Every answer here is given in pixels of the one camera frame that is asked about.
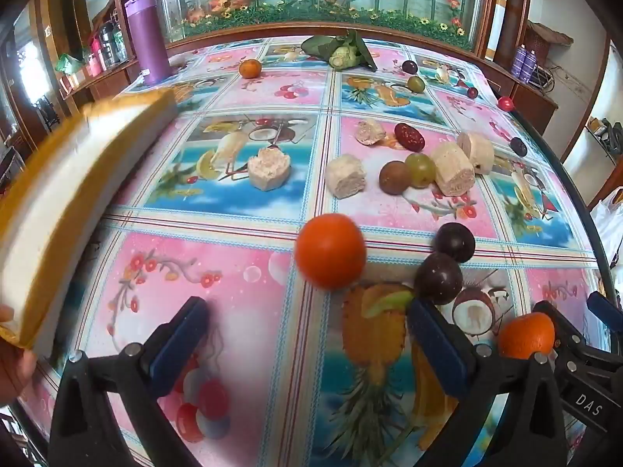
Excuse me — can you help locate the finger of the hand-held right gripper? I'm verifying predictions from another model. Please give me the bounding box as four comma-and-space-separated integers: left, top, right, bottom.
533, 300, 592, 365
586, 291, 619, 346

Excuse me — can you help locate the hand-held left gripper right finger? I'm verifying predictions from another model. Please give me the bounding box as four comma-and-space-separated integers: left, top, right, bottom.
407, 298, 569, 467

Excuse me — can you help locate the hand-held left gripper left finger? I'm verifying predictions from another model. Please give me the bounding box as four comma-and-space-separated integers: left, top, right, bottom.
47, 296, 211, 467

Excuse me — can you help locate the large orange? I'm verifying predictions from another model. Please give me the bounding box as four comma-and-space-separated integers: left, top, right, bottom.
497, 312, 556, 361
293, 213, 367, 289

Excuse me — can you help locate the dark purple passion fruit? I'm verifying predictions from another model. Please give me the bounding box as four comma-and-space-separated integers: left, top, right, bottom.
414, 252, 464, 305
434, 222, 476, 263

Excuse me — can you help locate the yellow rimmed white tray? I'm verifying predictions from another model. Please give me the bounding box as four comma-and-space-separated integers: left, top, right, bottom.
0, 88, 178, 351

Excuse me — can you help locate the brown longan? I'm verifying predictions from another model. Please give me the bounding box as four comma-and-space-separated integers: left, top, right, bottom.
378, 160, 412, 195

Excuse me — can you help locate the large green grape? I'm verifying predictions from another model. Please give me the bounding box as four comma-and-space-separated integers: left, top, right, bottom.
405, 153, 437, 189

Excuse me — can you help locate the large wooden cylinder block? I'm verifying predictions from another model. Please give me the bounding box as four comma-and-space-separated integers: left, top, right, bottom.
429, 142, 477, 196

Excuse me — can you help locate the red date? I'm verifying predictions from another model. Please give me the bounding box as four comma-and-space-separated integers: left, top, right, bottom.
393, 123, 425, 151

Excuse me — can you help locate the white plastic bag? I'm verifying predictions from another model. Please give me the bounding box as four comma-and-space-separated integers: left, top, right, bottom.
589, 190, 623, 273

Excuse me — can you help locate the fruit printed tablecloth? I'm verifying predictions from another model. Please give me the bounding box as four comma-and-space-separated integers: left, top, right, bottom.
10, 36, 614, 467

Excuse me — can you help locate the brown woven basket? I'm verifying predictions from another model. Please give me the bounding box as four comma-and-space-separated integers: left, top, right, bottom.
524, 20, 575, 66

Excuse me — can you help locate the green plastic bag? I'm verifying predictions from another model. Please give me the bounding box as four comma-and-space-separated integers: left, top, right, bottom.
55, 53, 84, 76

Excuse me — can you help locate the purple thermos bottle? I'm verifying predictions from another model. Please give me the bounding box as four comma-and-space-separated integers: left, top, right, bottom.
124, 0, 172, 86

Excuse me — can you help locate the leafy green vegetable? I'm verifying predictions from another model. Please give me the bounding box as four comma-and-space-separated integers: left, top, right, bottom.
300, 30, 378, 71

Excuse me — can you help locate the green bottle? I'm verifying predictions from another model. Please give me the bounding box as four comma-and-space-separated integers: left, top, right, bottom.
113, 18, 128, 61

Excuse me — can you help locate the wire rack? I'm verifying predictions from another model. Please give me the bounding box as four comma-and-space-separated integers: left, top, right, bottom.
533, 61, 558, 93

